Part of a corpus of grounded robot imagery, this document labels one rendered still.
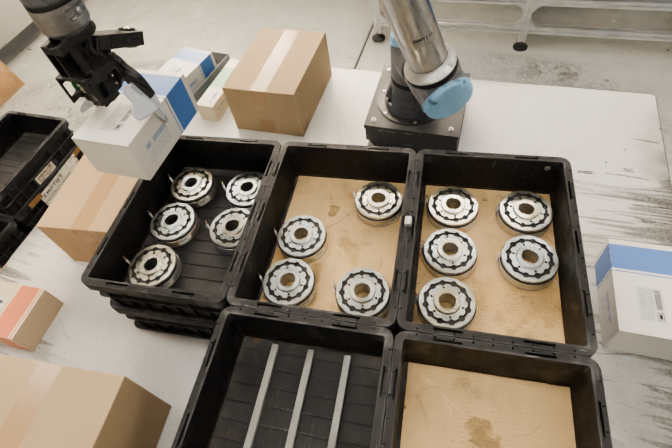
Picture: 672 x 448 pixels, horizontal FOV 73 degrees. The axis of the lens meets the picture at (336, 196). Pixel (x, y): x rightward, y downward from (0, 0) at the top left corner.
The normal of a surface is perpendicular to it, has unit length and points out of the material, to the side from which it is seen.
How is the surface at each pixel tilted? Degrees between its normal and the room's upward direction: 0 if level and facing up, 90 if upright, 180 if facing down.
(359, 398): 0
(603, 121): 0
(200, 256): 0
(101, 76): 90
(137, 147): 90
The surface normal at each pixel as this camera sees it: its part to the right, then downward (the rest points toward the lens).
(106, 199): -0.12, -0.61
